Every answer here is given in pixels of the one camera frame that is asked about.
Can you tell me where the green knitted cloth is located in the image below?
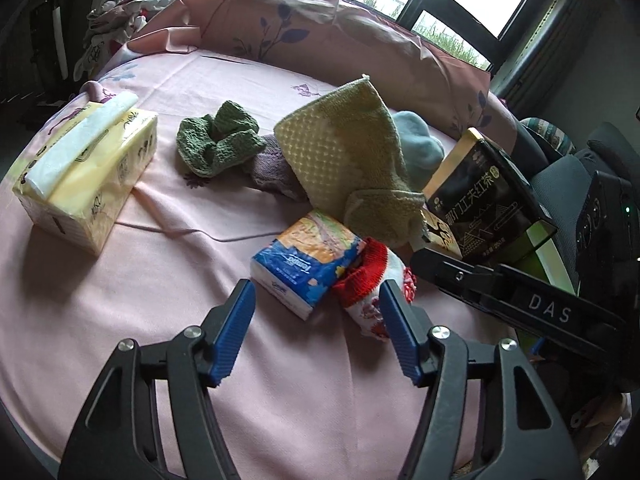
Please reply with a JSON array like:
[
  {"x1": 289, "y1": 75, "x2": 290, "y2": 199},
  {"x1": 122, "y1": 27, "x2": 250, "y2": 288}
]
[{"x1": 176, "y1": 101, "x2": 267, "y2": 179}]

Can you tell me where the pile of clothes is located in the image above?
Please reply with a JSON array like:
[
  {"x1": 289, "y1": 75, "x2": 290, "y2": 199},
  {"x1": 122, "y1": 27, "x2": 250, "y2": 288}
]
[{"x1": 73, "y1": 0, "x2": 175, "y2": 82}]

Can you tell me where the blue plush mouse toy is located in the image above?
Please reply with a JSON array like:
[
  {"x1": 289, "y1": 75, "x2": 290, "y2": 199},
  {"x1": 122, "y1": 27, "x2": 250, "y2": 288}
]
[{"x1": 392, "y1": 110, "x2": 445, "y2": 192}]

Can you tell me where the yellow facial tissue pack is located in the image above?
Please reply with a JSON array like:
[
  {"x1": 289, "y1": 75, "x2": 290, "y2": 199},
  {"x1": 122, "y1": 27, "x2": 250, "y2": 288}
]
[{"x1": 13, "y1": 91, "x2": 157, "y2": 255}]

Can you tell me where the red white knitted cloth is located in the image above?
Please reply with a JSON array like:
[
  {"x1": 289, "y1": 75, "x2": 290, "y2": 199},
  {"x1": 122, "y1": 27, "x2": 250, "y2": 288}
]
[{"x1": 331, "y1": 238, "x2": 416, "y2": 341}]

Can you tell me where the purple knitted cloth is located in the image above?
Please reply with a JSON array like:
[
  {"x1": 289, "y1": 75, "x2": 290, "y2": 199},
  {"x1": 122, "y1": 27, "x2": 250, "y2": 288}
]
[{"x1": 242, "y1": 134, "x2": 308, "y2": 202}]

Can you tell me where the green storage box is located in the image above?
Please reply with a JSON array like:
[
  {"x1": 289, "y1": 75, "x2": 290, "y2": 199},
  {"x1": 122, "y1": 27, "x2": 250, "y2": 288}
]
[{"x1": 510, "y1": 224, "x2": 577, "y2": 346}]

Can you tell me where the yellow waffle towel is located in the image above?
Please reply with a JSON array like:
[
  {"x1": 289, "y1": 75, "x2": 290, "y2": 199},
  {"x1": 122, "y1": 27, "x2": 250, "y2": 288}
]
[{"x1": 273, "y1": 75, "x2": 424, "y2": 247}]

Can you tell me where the striped pillow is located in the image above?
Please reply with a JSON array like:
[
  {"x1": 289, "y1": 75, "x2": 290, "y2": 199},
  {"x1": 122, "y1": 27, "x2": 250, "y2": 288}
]
[{"x1": 520, "y1": 117, "x2": 576, "y2": 155}]

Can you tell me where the pink bed sheet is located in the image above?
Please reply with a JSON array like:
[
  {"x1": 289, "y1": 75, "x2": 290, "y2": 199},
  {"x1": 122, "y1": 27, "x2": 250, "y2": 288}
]
[{"x1": 1, "y1": 51, "x2": 425, "y2": 479}]

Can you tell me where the cream tree-print tissue pack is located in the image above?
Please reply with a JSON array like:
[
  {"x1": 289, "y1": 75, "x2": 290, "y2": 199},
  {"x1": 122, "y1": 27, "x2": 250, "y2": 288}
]
[{"x1": 409, "y1": 206, "x2": 461, "y2": 259}]

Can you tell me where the blue pocket tissue pack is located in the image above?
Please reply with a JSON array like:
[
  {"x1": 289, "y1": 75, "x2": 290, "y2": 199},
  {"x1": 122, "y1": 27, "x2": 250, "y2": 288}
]
[{"x1": 250, "y1": 209, "x2": 366, "y2": 320}]

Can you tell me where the black tea box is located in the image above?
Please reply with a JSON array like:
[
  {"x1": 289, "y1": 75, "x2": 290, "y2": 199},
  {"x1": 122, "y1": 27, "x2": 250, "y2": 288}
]
[{"x1": 423, "y1": 128, "x2": 558, "y2": 264}]

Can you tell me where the pink sheet covered cushion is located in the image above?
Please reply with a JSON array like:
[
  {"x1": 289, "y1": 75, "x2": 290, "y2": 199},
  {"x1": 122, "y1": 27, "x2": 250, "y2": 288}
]
[{"x1": 125, "y1": 0, "x2": 514, "y2": 141}]

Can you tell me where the dark grey sofa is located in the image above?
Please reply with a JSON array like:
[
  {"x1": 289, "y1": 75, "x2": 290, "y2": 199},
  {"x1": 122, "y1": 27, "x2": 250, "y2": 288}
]
[{"x1": 508, "y1": 114, "x2": 639, "y2": 285}]

